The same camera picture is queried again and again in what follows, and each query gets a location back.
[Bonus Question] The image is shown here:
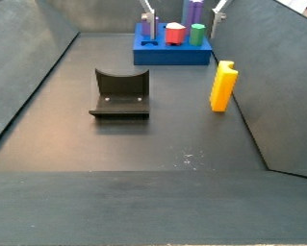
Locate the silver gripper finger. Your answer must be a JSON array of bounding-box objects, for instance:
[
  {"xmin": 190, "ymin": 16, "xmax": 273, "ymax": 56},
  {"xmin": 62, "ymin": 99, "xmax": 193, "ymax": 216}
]
[
  {"xmin": 210, "ymin": 0, "xmax": 233, "ymax": 38},
  {"xmin": 139, "ymin": 0, "xmax": 155, "ymax": 39}
]

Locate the yellow arch block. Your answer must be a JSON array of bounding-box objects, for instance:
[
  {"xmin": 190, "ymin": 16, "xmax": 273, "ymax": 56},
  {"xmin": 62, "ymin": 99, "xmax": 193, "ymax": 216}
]
[{"xmin": 210, "ymin": 61, "xmax": 238, "ymax": 112}]

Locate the blue shape sorter board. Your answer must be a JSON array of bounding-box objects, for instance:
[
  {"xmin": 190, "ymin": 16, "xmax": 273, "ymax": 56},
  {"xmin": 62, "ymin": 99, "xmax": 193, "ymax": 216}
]
[{"xmin": 133, "ymin": 23, "xmax": 213, "ymax": 65}]

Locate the purple square block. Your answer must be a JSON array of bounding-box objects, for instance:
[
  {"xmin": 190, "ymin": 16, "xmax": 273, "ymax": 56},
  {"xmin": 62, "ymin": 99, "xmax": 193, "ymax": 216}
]
[{"xmin": 142, "ymin": 16, "xmax": 158, "ymax": 36}]

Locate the purple star block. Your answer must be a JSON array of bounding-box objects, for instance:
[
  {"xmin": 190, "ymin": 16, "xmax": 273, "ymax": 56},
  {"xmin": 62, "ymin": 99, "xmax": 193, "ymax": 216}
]
[{"xmin": 186, "ymin": 0, "xmax": 205, "ymax": 27}]

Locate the green hexagon block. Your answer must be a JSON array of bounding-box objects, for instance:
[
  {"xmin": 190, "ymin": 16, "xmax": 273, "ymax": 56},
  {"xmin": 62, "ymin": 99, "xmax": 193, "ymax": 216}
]
[{"xmin": 189, "ymin": 23, "xmax": 206, "ymax": 46}]

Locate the red pentagon block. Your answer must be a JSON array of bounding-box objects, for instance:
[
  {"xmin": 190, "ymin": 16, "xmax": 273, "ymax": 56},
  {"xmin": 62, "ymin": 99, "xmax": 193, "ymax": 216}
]
[{"xmin": 165, "ymin": 22, "xmax": 187, "ymax": 45}]

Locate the light blue tall block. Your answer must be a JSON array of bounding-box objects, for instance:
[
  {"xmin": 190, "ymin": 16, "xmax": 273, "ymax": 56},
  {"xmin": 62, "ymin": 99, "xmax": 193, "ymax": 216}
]
[{"xmin": 182, "ymin": 0, "xmax": 189, "ymax": 26}]

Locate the black curved stand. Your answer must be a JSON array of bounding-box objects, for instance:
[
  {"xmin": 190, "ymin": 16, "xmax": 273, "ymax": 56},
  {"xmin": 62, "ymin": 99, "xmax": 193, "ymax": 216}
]
[{"xmin": 89, "ymin": 70, "xmax": 151, "ymax": 117}]

